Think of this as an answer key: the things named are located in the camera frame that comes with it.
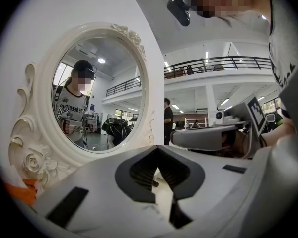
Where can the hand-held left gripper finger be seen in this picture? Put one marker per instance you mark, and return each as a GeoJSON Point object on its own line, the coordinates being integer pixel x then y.
{"type": "Point", "coordinates": [101, 182]}

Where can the person's right hand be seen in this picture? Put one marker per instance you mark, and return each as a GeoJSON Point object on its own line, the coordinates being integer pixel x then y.
{"type": "Point", "coordinates": [240, 141]}

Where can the white support column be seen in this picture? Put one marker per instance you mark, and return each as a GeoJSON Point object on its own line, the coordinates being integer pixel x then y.
{"type": "Point", "coordinates": [211, 105]}

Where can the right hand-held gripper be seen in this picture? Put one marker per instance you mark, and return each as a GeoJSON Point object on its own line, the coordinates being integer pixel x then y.
{"type": "Point", "coordinates": [257, 115]}

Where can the black mezzanine railing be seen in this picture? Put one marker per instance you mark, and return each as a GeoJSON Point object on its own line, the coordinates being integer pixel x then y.
{"type": "Point", "coordinates": [213, 64]}

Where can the oval mirror white ornate frame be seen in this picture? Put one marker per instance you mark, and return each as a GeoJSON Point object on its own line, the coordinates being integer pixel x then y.
{"type": "Point", "coordinates": [44, 133]}

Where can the person's grey printed shirt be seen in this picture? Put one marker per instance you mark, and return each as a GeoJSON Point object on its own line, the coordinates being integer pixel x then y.
{"type": "Point", "coordinates": [285, 46]}

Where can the person's right forearm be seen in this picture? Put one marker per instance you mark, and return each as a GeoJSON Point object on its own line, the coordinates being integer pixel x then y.
{"type": "Point", "coordinates": [278, 135]}

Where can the black head camera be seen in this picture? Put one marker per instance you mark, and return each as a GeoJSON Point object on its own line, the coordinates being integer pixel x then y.
{"type": "Point", "coordinates": [180, 10]}

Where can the cream dressing table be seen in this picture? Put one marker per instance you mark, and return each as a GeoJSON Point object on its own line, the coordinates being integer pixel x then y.
{"type": "Point", "coordinates": [164, 199]}

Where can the orange folded cloth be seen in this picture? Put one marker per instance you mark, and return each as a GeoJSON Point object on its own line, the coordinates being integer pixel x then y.
{"type": "Point", "coordinates": [20, 192]}

